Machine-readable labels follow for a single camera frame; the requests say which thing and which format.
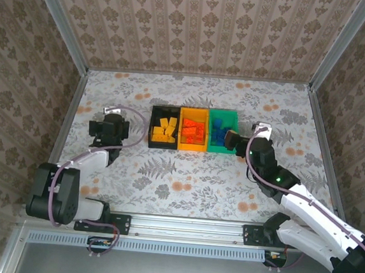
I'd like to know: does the green plastic bin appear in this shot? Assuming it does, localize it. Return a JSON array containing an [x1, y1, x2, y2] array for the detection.
[[205, 108, 240, 156]]

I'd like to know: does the orange-yellow plastic bin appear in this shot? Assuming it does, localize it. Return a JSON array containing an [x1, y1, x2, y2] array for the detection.
[[176, 106, 211, 153]]

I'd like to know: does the black plastic bin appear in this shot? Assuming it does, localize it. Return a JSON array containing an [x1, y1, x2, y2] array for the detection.
[[148, 104, 183, 151]]

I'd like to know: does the floral table cover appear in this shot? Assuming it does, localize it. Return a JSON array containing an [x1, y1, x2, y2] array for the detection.
[[43, 63, 346, 230]]

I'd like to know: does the small connector board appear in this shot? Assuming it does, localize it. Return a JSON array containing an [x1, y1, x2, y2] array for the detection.
[[88, 236, 113, 249], [264, 250, 288, 264]]

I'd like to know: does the aluminium side rail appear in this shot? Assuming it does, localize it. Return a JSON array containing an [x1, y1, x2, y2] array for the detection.
[[31, 65, 90, 209], [297, 86, 357, 218]]

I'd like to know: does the thin aluminium wall rail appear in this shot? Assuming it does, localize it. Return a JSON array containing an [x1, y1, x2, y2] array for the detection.
[[87, 65, 312, 90]]

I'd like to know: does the right black mount plate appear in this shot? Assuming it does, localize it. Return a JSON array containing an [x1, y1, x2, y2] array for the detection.
[[241, 224, 290, 250]]

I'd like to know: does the black mount plate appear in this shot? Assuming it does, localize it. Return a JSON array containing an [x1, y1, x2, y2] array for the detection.
[[73, 209, 132, 236], [241, 224, 290, 250]]

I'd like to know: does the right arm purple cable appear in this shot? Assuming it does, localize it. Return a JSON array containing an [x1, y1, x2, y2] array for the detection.
[[236, 126, 365, 273]]

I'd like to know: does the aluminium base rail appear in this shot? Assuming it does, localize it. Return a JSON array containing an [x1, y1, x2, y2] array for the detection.
[[17, 202, 290, 249]]

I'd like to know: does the left black mount plate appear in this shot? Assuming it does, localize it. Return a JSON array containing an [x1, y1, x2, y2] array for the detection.
[[73, 209, 132, 236]]

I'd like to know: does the grey slotted cable duct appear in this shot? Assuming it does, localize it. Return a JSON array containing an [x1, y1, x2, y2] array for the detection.
[[27, 228, 268, 263]]

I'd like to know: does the aluminium frame post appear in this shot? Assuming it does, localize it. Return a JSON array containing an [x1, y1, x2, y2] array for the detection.
[[20, 0, 96, 74], [308, 0, 365, 95]]

